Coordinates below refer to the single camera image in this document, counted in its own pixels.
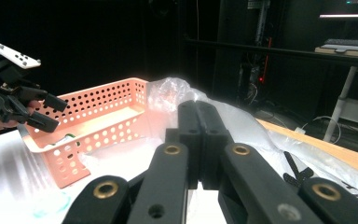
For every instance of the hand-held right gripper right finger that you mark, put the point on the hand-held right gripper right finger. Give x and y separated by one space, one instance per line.
213 130

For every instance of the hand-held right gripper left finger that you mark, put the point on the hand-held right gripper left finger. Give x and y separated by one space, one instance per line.
186 124

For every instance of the white bottle with green band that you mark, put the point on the white bottle with green band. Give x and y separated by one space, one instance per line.
66 139

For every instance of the clear printed plastic bag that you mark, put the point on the clear printed plastic bag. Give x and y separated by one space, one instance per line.
254 137

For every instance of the pink plastic basket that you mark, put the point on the pink plastic basket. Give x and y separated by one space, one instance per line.
105 118

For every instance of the white table cover sheet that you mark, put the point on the white table cover sheet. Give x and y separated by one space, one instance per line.
6 174

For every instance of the dark computer tower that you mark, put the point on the dark computer tower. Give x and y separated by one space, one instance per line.
254 71

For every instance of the white power adapter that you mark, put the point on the white power adapter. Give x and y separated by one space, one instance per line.
299 130

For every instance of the white-legged desk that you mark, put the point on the white-legged desk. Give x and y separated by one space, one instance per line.
338 102

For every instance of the dark keyboard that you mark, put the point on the dark keyboard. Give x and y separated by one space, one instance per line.
346 43

